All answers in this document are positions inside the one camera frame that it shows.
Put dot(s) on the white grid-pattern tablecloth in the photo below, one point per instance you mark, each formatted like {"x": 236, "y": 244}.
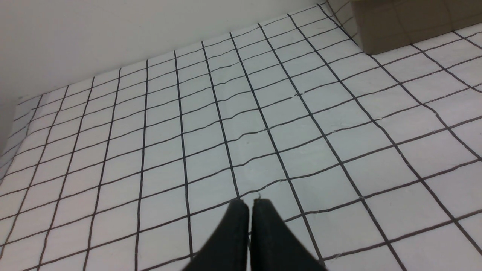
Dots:
{"x": 373, "y": 162}

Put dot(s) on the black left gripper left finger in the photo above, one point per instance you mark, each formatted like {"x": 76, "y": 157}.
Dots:
{"x": 226, "y": 249}

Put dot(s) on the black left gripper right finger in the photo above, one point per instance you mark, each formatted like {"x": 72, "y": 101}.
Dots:
{"x": 273, "y": 246}

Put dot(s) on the olive green plastic bin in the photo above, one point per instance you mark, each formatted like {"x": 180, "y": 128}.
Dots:
{"x": 385, "y": 25}

